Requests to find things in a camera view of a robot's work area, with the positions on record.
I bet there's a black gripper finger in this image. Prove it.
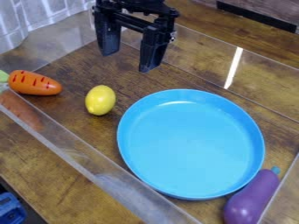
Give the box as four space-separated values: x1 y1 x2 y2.
95 12 121 56
139 25 169 73

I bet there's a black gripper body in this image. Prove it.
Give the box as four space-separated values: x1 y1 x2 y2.
92 0 180 33

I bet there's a yellow toy lemon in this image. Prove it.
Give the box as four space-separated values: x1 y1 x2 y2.
85 85 116 116

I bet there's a blue round tray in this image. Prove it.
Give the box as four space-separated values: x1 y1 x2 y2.
116 89 266 200

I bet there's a white checkered curtain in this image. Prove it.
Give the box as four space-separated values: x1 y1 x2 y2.
0 0 96 54

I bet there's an orange toy carrot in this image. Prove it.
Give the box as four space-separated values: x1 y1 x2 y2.
8 70 61 95

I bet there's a purple toy eggplant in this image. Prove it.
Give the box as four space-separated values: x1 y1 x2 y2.
223 166 280 224

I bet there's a blue plastic object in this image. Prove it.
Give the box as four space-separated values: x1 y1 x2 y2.
0 192 27 224

